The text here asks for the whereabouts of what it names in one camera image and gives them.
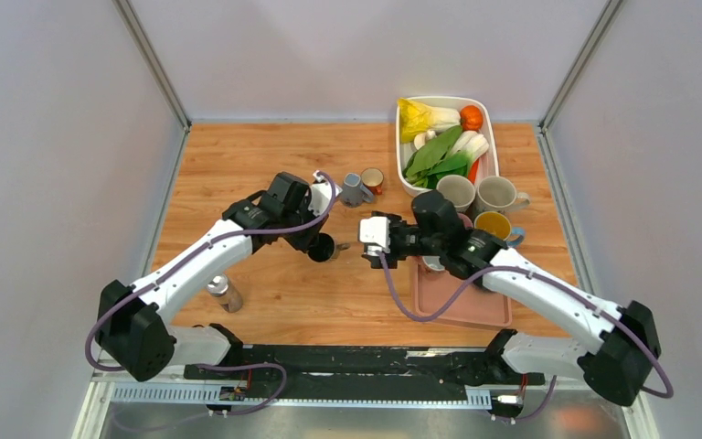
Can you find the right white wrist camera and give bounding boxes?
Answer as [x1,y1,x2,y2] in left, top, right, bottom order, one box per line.
[358,216,390,256]

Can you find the small orange pumpkin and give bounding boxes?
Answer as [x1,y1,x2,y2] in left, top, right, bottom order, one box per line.
[459,105,484,132]

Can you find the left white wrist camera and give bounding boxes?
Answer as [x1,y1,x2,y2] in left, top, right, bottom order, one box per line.
[309,170,343,217]

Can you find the white mushroom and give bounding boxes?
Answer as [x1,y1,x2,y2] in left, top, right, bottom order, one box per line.
[413,130,437,150]

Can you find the small pink dotted mug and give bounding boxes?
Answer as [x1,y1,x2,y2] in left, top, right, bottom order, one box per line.
[421,256,445,273]

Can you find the orange carrot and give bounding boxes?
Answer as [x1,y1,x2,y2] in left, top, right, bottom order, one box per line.
[467,159,480,184]

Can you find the silver metal bottle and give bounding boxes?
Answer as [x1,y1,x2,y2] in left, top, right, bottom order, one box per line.
[206,274,243,313]

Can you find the orange small mug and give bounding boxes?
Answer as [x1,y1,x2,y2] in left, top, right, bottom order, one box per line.
[360,167,385,196]

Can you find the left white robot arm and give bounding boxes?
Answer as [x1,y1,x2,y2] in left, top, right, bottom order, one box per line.
[84,171,342,382]

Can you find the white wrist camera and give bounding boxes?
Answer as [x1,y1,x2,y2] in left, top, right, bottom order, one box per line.
[358,216,390,256]
[309,170,343,217]

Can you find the yellow napa cabbage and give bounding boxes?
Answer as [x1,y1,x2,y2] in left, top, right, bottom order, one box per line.
[398,98,461,143]

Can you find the grey-blue dotted mug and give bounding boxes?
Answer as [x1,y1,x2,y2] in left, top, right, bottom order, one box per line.
[339,173,376,209]

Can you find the green leafy vegetable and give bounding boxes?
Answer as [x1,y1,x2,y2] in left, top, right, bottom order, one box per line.
[402,125,471,189]

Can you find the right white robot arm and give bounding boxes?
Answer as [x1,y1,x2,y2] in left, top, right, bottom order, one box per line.
[358,191,674,407]

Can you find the tall white floral mug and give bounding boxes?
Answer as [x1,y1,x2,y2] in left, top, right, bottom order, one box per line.
[473,176,531,214]

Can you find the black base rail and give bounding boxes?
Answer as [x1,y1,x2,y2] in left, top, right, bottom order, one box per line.
[184,345,545,402]

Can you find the blue butterfly mug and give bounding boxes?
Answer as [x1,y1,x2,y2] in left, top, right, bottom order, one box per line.
[473,211,526,248]

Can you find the pink plastic tray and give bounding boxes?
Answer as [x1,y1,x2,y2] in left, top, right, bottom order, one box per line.
[409,258,513,329]

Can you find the pink upside-down mug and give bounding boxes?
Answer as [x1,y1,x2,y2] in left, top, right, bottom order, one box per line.
[458,212,473,229]

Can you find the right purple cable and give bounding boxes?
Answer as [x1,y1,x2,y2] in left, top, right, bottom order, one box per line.
[378,251,675,424]

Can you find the white bok choy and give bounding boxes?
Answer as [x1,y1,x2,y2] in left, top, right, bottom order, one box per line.
[447,131,490,165]

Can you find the small brown mug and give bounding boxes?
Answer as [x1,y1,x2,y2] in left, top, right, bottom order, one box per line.
[306,233,351,262]

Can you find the white vegetable bin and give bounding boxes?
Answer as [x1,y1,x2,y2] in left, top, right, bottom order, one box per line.
[394,96,500,197]

